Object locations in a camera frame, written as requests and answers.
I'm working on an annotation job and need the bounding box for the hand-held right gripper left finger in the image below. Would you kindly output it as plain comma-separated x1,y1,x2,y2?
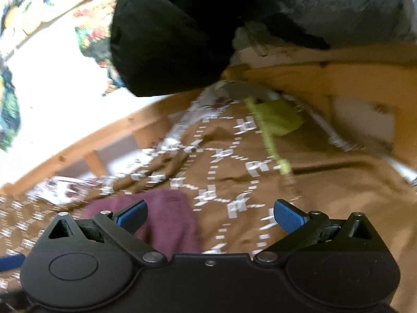
42,199,167,266

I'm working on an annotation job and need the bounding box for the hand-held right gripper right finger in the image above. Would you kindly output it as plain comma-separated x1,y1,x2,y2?
253,199,379,265

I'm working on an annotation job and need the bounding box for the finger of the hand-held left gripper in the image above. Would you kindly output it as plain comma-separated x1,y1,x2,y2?
0,254,26,272

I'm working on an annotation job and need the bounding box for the maroon long-sleeve shirt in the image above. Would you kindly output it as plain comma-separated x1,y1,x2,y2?
81,189,203,255

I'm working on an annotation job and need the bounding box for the brown printed blanket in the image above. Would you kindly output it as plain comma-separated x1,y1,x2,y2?
0,81,417,313

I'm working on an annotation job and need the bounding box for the white patterned bedsheet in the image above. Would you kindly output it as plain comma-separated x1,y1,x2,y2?
31,173,115,204

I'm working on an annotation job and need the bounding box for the yellow-green cloth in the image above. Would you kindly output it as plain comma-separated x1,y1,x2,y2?
245,97,306,174

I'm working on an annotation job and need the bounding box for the black puffy cloth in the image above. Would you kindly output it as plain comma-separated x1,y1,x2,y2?
110,0,329,98

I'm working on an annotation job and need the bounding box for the grey fluffy cloth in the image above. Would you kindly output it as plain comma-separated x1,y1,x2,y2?
241,0,416,51

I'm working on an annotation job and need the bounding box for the wooden bed frame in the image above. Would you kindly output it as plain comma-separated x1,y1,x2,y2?
0,44,417,197

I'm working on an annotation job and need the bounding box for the green cartoon wall poster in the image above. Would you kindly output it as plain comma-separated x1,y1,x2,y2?
0,67,21,152

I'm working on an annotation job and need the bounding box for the large colourful wall poster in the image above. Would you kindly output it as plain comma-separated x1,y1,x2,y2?
73,6,126,97

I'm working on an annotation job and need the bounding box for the yellow wall poster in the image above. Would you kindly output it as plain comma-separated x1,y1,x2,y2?
0,0,44,37

